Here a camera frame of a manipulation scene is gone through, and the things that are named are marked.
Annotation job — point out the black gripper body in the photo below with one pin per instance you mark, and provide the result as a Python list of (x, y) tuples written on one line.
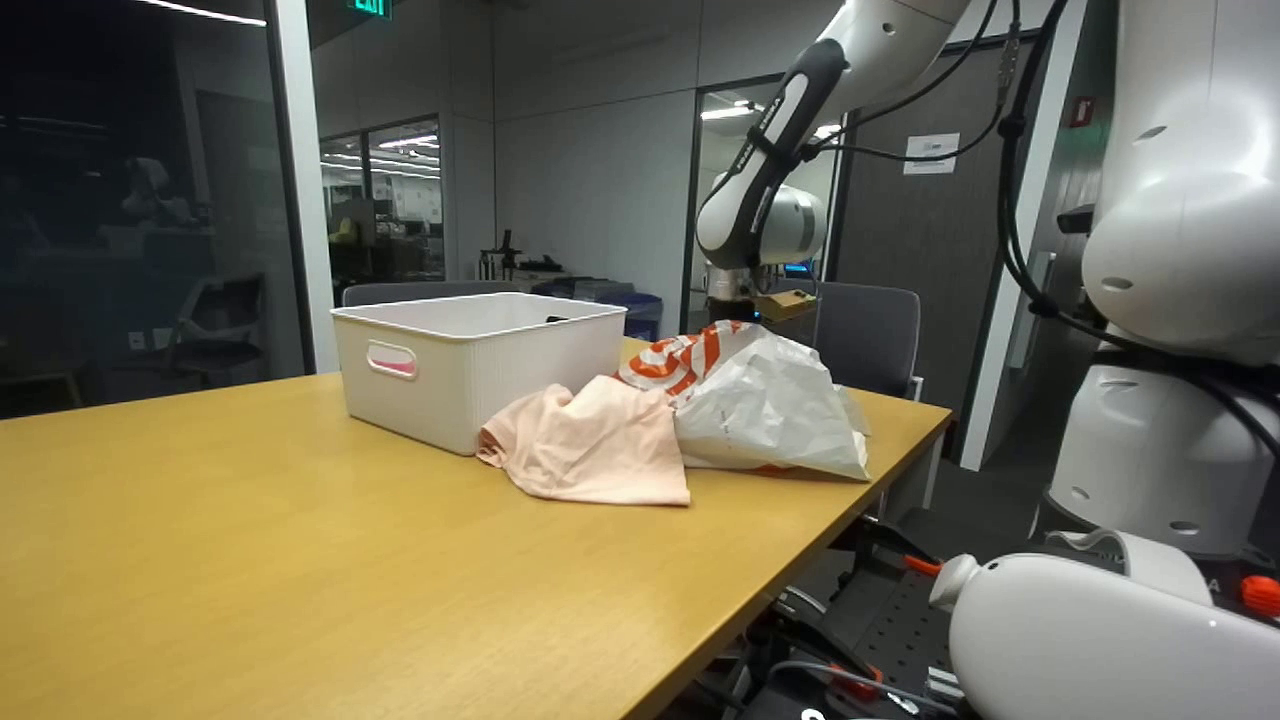
[(731, 300)]

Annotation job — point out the white and orange cloth pile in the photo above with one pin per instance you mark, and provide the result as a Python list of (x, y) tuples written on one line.
[(774, 404)]

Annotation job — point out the pale pink shirt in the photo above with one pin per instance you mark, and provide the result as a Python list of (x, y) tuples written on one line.
[(586, 447)]

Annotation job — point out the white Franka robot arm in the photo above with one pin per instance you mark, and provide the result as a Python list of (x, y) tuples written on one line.
[(1185, 240)]

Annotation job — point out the grey office chair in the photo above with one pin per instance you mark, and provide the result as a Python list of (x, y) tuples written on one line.
[(873, 335)]

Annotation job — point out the white paper door sign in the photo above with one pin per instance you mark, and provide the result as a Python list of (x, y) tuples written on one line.
[(929, 153)]

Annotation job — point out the white plastic storage bin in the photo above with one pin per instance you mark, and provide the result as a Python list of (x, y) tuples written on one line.
[(453, 365)]

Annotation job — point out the green exit sign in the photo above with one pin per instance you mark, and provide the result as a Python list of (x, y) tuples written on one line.
[(371, 7)]

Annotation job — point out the white rounded machine housing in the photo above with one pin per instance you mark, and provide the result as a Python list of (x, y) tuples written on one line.
[(1106, 644)]

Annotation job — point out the orange round knob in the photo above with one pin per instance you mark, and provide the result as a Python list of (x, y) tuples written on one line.
[(1260, 599)]

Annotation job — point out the tan wrist camera box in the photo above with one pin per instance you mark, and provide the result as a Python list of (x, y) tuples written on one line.
[(791, 306)]

